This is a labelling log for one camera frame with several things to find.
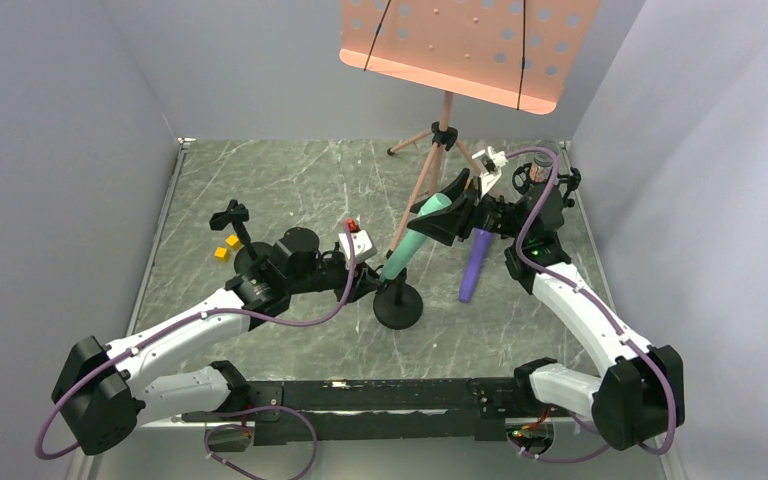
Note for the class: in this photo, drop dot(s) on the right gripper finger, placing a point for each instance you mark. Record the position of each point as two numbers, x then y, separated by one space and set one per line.
446 225
459 185

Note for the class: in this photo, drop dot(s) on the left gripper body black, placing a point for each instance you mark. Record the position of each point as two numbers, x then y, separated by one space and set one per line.
364 283

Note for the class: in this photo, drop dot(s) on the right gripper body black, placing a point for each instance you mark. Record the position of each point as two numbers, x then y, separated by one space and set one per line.
470 213

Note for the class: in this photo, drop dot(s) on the purple toy microphone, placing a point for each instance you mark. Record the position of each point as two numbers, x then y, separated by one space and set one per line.
482 241

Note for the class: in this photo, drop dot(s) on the mint green toy microphone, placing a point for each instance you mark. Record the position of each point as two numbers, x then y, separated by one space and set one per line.
412 240

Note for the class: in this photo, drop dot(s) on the black tripod shock-mount stand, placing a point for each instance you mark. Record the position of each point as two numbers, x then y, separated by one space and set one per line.
570 180

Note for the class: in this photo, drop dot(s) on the black round-base mic stand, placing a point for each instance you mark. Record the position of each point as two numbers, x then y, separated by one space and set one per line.
237 215
397 305

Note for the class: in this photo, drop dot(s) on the glittery rhinestone microphone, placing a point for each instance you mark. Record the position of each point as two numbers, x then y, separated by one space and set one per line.
542 165

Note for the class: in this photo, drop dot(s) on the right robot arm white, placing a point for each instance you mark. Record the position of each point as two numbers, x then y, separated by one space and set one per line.
637 392

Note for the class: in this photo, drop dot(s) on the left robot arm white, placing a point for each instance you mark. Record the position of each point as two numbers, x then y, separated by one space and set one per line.
105 391

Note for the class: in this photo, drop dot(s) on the pink music stand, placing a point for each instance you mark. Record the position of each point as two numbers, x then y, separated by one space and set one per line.
516 54

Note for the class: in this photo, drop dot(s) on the yellow cube left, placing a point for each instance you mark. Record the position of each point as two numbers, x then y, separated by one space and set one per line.
233 242

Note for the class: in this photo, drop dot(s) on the orange cube left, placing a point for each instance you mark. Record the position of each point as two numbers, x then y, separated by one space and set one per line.
222 254

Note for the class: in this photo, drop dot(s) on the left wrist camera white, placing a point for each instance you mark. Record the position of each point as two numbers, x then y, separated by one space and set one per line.
362 244

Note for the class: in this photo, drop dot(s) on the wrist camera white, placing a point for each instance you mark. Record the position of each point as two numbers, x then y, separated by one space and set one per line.
362 244
491 162

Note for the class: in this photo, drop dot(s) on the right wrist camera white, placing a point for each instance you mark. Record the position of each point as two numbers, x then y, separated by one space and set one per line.
491 162

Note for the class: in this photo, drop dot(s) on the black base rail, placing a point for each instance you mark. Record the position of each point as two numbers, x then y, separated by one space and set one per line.
482 409

